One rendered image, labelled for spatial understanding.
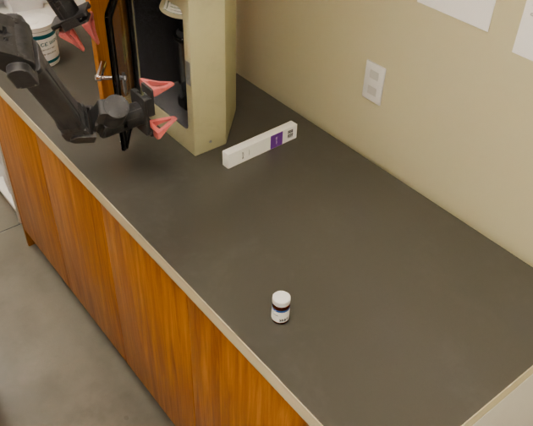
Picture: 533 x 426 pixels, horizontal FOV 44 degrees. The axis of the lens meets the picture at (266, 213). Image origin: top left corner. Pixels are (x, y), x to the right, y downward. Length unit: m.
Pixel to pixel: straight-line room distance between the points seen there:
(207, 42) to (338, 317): 0.79
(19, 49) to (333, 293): 0.83
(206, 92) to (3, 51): 0.78
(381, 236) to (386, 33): 0.53
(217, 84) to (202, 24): 0.19
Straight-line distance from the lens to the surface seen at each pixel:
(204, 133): 1.91
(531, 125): 1.61
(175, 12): 1.83
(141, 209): 1.75
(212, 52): 1.81
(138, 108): 1.60
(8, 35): 1.22
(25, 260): 3.08
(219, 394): 1.79
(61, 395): 2.57
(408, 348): 1.46
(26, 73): 1.22
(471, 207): 1.81
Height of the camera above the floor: 2.04
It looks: 40 degrees down
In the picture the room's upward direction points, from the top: 2 degrees clockwise
